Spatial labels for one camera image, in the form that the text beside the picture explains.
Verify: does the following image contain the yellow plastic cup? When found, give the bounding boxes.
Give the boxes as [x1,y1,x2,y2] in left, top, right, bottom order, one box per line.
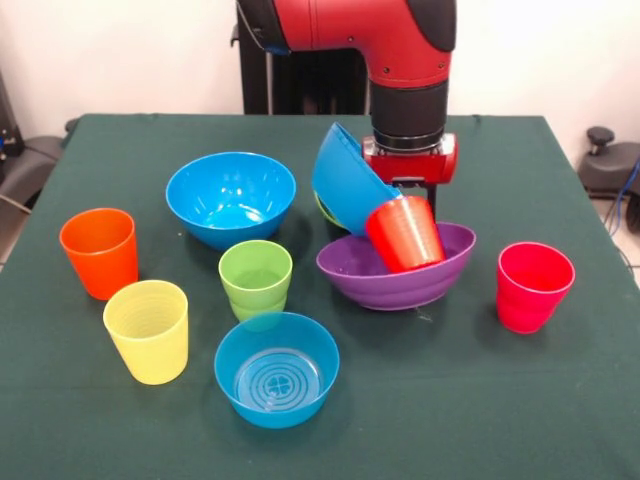
[102,279,190,386]

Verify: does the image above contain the red plastic cup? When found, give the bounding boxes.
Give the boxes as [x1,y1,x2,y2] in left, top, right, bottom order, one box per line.
[364,195,447,274]

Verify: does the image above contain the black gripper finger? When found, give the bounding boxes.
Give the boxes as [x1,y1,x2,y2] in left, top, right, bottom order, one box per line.
[424,184,440,225]

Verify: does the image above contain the blue cable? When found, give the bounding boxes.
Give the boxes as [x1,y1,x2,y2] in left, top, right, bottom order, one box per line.
[607,159,640,236]

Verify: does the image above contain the pink plastic cup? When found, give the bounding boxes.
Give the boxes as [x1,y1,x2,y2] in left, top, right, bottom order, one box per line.
[496,241,576,335]

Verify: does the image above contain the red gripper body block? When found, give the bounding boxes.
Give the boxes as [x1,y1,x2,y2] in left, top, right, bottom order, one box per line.
[362,132,459,187]

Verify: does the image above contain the small patterned blue bowl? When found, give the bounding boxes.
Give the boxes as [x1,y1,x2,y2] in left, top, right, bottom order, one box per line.
[214,312,341,430]

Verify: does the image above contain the purple plastic bowl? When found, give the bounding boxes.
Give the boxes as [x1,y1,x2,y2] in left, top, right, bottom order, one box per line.
[315,222,478,312]

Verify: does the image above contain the large blue plastic bowl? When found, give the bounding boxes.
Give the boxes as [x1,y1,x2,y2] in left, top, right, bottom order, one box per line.
[165,151,298,252]
[311,121,404,237]

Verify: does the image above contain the dark green tablecloth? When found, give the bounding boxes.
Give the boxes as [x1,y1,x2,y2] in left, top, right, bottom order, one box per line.
[0,113,640,480]

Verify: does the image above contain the green plastic cup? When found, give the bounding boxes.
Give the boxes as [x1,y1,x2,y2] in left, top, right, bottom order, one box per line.
[218,240,294,304]
[227,289,289,324]

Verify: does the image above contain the dark grey machine foot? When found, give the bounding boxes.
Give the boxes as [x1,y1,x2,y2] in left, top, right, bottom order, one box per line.
[579,125,640,199]
[0,134,66,211]

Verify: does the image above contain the orange plastic cup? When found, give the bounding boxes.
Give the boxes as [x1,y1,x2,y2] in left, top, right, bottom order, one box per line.
[58,207,140,302]

